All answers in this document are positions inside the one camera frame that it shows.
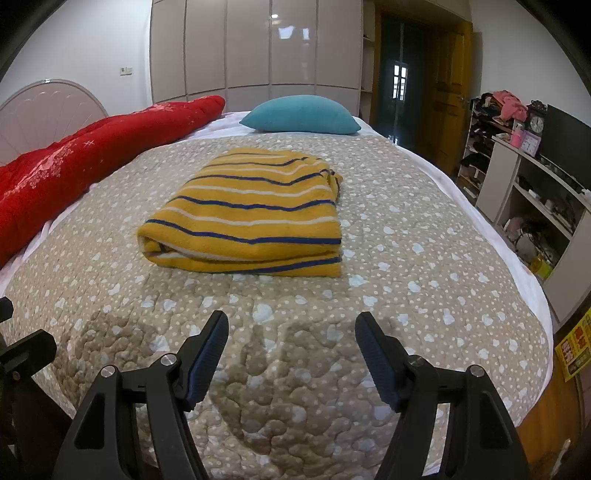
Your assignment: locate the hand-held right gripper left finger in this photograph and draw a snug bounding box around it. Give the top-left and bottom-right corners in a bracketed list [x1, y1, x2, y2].
[53, 311, 230, 480]

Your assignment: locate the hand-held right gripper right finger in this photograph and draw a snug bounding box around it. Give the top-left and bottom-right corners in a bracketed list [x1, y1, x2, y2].
[355, 311, 532, 480]

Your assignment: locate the yellow striped sweater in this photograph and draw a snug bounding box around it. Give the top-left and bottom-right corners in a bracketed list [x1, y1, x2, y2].
[136, 147, 345, 278]

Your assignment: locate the beige dotted bedspread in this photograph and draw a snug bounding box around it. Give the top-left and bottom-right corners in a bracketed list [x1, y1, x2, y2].
[0, 133, 555, 480]

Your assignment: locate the red quilt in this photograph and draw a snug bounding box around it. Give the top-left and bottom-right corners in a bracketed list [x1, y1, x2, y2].
[0, 95, 226, 269]

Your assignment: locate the yellow printed sign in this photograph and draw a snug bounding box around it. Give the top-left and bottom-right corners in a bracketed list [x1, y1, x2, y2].
[554, 306, 591, 383]

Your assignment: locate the round pale headboard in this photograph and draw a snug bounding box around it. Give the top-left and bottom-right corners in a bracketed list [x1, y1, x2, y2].
[0, 79, 110, 166]

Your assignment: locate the white shelf cabinet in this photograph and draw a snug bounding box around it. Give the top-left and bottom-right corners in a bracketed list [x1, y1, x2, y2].
[475, 133, 591, 325]

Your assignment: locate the shoe rack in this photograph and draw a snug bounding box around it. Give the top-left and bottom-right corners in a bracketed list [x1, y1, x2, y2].
[456, 92, 514, 206]

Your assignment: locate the teal pillow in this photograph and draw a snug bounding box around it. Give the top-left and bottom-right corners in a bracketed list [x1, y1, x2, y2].
[239, 95, 362, 136]

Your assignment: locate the pink box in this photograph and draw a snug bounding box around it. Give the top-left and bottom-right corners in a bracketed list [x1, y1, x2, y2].
[510, 127, 542, 157]

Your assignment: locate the wooden door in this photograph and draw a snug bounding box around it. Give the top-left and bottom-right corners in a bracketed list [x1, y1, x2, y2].
[426, 21, 476, 178]

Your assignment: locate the black television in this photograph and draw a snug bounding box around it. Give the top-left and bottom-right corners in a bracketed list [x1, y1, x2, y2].
[539, 104, 591, 197]

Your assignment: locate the dark ornate table clock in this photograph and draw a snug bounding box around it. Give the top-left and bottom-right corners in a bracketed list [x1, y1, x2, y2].
[526, 100, 549, 138]

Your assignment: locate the pink cloth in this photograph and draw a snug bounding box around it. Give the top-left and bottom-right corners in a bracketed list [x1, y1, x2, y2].
[491, 89, 530, 122]

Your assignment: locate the dark glass door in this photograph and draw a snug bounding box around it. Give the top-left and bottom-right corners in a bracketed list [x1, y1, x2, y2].
[376, 13, 432, 151]

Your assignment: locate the beige glossy wardrobe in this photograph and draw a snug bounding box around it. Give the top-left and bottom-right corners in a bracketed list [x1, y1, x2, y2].
[150, 0, 376, 117]

